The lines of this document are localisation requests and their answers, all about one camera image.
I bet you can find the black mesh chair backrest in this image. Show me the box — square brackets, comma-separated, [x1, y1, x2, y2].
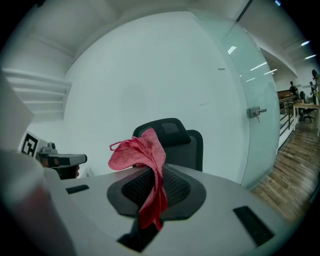
[162, 129, 204, 173]

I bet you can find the black metal railing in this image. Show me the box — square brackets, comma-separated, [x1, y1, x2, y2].
[276, 96, 302, 153]

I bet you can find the metal door lock handle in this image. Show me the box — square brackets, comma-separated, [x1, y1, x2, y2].
[245, 105, 268, 124]

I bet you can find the small black office chair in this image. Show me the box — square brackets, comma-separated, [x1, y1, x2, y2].
[298, 108, 316, 123]

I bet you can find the frosted glass door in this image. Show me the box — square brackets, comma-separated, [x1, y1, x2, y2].
[188, 7, 281, 193]

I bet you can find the black mesh chair headrest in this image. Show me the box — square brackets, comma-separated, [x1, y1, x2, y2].
[132, 117, 192, 153]

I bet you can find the red cloth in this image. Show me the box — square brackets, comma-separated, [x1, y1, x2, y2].
[107, 127, 169, 231]

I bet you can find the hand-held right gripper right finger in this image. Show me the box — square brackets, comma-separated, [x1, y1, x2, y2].
[149, 163, 291, 256]

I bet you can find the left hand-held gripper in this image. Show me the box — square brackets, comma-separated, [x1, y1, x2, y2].
[20, 131, 88, 180]

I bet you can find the wooden topped white desk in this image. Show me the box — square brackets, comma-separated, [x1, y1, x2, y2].
[292, 102, 320, 139]

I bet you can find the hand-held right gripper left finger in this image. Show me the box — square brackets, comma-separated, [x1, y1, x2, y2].
[61, 166, 158, 256]

